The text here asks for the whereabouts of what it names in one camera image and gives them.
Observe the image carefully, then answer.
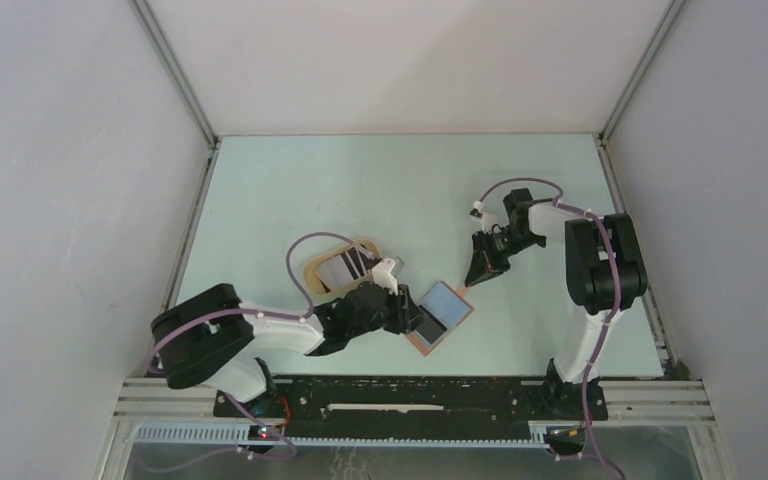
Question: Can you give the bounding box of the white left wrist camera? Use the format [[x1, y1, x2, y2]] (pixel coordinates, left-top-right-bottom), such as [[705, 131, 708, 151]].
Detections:
[[371, 257, 404, 295]]

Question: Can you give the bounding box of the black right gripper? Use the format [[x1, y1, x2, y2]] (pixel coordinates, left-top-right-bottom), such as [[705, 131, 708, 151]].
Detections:
[[465, 226, 545, 286]]

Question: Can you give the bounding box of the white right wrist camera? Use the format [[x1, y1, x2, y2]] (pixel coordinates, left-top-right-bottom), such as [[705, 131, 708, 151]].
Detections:
[[469, 200, 498, 234]]

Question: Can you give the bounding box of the aluminium frame rail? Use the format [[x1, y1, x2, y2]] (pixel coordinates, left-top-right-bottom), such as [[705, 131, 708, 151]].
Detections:
[[93, 377, 715, 479]]

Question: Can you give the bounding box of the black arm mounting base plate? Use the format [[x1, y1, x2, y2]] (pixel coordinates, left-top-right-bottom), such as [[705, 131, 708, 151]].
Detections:
[[213, 375, 608, 441]]

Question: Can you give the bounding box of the beige oval card tray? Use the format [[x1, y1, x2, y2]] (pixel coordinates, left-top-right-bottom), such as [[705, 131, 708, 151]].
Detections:
[[302, 238, 382, 296]]

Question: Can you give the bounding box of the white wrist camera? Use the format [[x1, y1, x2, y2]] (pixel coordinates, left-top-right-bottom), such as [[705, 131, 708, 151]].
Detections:
[[469, 200, 498, 234], [371, 257, 404, 295]]

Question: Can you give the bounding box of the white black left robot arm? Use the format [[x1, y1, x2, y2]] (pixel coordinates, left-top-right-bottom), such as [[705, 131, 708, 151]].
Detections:
[[150, 282, 429, 417]]

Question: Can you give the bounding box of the pink leather card holder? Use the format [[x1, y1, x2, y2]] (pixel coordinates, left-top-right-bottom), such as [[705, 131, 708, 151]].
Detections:
[[406, 282, 474, 356]]

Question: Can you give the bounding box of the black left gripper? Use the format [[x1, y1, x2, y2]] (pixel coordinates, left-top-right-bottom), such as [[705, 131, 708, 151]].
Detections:
[[348, 280, 428, 339]]

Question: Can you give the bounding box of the white cable duct strip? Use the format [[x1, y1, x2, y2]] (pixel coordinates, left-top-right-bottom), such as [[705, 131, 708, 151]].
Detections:
[[133, 423, 551, 448]]

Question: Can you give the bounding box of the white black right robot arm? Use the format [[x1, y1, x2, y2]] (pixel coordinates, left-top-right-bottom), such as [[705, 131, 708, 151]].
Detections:
[[464, 188, 648, 418]]

